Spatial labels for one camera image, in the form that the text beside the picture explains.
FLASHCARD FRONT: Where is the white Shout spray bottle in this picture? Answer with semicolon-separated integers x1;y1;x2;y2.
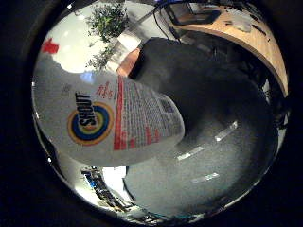
31;37;187;168

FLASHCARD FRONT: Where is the green leafy plant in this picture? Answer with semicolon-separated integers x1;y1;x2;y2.
84;2;131;72

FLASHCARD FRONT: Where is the dark monitor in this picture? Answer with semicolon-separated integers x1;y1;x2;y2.
165;2;223;26

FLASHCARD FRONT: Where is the light wooden desk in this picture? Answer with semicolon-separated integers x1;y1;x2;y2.
174;5;290;97

